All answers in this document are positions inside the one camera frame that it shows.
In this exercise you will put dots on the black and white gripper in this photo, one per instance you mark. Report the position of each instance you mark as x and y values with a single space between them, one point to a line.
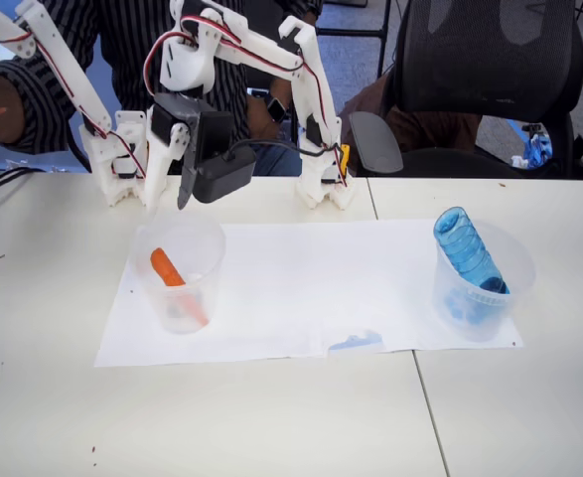
160 149

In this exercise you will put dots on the orange carrot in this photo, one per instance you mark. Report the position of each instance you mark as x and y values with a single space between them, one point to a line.
164 266

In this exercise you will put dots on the white leader arm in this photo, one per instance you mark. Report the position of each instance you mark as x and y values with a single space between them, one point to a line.
67 74

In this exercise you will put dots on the person's right forearm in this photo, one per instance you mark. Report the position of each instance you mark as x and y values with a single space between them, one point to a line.
10 114

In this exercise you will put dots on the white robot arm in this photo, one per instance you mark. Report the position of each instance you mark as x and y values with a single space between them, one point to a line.
316 89

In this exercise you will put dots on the blue plastic bottle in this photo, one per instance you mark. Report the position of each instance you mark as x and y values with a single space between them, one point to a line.
462 248

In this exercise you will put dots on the person's left hand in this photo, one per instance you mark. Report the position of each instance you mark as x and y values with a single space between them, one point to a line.
261 121

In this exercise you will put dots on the clear plastic cup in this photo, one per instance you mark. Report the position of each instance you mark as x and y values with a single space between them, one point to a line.
517 278
206 248

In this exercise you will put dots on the black smartwatch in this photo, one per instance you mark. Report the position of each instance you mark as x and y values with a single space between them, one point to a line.
276 109

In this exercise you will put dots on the person in striped shirt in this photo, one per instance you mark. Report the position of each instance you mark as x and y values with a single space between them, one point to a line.
122 49

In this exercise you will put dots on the white paper sheet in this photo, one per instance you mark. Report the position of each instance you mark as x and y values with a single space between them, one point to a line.
395 278
271 298

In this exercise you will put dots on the gray chair armrest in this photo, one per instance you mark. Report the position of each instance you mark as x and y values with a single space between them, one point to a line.
375 144

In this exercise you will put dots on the small blue scrap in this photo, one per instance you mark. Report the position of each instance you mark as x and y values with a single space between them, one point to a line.
358 343

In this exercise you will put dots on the black metal table leg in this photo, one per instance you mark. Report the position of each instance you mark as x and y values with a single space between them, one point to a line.
383 35

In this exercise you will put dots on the person in brown trousers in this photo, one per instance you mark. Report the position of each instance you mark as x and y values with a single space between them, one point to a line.
430 129

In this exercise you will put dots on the black mesh office chair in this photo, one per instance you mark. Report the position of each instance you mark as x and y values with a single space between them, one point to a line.
489 49

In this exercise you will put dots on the blue plastic object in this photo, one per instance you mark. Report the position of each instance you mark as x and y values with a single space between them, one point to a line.
537 149

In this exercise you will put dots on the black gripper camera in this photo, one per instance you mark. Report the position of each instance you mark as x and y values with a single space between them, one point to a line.
221 174

